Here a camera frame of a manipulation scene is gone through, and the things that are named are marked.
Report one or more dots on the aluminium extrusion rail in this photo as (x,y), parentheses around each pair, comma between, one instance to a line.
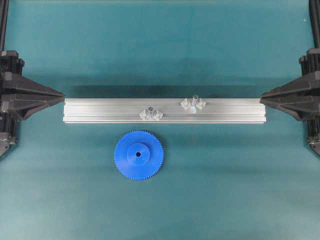
(127,110)

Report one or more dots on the large blue plastic gear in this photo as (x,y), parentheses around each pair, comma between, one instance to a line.
(138,155)

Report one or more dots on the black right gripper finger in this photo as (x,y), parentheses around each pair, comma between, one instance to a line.
(304,83)
(300,108)

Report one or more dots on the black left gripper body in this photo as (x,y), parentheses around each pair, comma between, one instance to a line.
(9,62)

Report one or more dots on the steel shaft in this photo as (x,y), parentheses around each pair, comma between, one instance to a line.
(194,102)
(150,112)

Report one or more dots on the left steel shaft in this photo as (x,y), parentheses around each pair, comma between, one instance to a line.
(150,112)

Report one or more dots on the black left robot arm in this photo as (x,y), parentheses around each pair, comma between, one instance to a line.
(4,7)

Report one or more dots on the right steel shaft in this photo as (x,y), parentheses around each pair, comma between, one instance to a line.
(194,102)

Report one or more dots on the clear bracket of shaft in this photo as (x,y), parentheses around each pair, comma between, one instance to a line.
(185,103)
(157,115)
(200,103)
(145,115)

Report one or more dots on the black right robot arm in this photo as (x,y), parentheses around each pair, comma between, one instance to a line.
(314,13)

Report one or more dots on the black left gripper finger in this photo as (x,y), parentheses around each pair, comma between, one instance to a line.
(22,107)
(21,84)

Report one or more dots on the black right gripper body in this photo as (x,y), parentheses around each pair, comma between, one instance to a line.
(311,63)

